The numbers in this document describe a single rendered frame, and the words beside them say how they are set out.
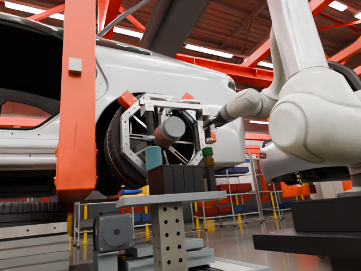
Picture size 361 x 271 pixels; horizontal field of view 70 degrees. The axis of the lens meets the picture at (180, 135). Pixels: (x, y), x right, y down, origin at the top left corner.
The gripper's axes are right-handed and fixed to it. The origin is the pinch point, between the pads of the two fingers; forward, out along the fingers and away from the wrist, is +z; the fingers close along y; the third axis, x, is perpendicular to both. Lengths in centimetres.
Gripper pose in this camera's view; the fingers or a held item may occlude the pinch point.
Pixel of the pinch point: (207, 127)
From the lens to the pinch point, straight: 147.7
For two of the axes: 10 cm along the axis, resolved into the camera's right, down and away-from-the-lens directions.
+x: -1.0, -9.5, 3.0
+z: -4.0, 3.1, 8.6
